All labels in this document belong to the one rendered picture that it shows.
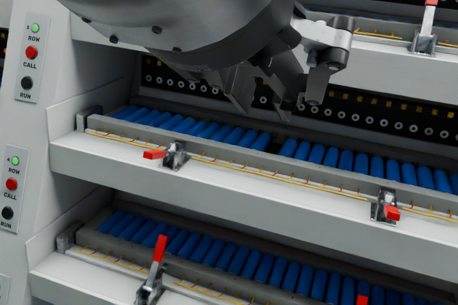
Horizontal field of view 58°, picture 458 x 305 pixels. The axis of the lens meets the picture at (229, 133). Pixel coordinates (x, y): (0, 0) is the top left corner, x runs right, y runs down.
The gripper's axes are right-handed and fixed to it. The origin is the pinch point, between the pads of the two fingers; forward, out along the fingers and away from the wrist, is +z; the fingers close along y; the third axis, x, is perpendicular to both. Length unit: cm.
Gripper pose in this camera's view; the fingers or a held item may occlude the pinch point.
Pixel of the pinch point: (263, 92)
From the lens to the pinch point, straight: 35.2
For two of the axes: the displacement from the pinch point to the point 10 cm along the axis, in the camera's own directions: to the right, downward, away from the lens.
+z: 2.3, 1.7, 9.6
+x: 2.4, -9.6, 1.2
